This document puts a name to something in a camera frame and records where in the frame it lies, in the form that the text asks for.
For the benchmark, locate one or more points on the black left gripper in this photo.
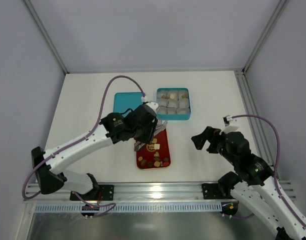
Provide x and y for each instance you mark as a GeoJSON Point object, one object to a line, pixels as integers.
{"type": "Point", "coordinates": [150, 132]}

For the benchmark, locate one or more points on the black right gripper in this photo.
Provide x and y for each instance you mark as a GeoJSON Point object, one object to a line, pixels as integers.
{"type": "Point", "coordinates": [212, 140]}

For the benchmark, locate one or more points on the silver metal tongs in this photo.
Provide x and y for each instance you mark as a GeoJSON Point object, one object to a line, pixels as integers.
{"type": "Point", "coordinates": [161, 126]}

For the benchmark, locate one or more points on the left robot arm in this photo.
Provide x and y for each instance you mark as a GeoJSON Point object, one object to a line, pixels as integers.
{"type": "Point", "coordinates": [50, 166]}

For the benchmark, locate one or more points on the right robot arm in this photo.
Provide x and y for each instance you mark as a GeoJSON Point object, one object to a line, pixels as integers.
{"type": "Point", "coordinates": [253, 184]}

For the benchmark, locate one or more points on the brown lips chocolate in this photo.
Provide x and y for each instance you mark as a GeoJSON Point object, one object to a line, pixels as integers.
{"type": "Point", "coordinates": [156, 158]}

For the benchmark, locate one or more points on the brown trapezoid chocolate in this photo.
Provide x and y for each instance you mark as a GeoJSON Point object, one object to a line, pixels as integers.
{"type": "Point", "coordinates": [143, 162]}

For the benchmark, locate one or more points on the tan round fluted chocolate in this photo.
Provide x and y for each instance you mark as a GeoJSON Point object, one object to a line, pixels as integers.
{"type": "Point", "coordinates": [157, 164]}

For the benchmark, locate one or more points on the white paper cup liner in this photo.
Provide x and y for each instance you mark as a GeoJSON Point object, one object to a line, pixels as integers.
{"type": "Point", "coordinates": [162, 110]}
{"type": "Point", "coordinates": [173, 103]}
{"type": "Point", "coordinates": [183, 111]}
{"type": "Point", "coordinates": [175, 92]}
{"type": "Point", "coordinates": [181, 92]}
{"type": "Point", "coordinates": [184, 103]}
{"type": "Point", "coordinates": [160, 93]}
{"type": "Point", "coordinates": [171, 111]}
{"type": "Point", "coordinates": [162, 102]}

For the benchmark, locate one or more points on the teal tin lid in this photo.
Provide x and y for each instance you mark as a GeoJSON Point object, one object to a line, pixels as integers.
{"type": "Point", "coordinates": [126, 100]}

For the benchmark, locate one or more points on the red rectangular tray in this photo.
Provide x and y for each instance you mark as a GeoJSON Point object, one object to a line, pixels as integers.
{"type": "Point", "coordinates": [147, 151]}

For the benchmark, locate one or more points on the teal square tin box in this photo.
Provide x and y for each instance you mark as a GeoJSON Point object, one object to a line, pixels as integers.
{"type": "Point", "coordinates": [174, 117]}

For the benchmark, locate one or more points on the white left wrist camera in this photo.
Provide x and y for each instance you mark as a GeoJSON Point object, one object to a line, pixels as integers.
{"type": "Point", "coordinates": [146, 100]}

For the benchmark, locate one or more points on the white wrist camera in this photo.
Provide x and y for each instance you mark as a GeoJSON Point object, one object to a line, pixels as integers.
{"type": "Point", "coordinates": [146, 100]}
{"type": "Point", "coordinates": [230, 124]}

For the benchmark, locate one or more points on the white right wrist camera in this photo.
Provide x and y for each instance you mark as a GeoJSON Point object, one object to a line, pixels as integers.
{"type": "Point", "coordinates": [230, 124]}

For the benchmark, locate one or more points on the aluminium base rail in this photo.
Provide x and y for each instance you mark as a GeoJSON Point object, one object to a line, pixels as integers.
{"type": "Point", "coordinates": [151, 191]}

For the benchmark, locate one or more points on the grey slotted cable duct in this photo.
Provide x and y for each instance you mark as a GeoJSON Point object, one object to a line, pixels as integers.
{"type": "Point", "coordinates": [131, 207]}

